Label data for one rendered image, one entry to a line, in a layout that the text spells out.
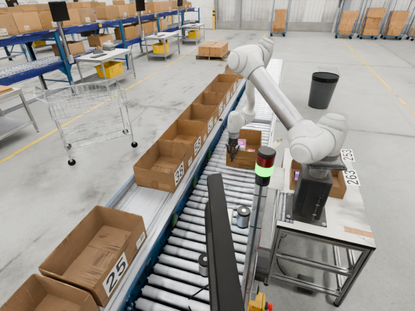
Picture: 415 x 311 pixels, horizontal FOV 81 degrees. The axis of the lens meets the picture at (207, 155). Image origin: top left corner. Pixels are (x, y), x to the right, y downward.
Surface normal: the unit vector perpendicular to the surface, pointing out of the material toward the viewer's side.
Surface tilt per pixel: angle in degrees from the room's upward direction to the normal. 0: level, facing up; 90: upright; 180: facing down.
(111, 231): 0
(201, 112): 89
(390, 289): 0
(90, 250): 0
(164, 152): 89
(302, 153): 92
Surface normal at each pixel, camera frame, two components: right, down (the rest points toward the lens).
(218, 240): -0.25, -0.80
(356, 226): -0.01, -0.83
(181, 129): -0.28, 0.53
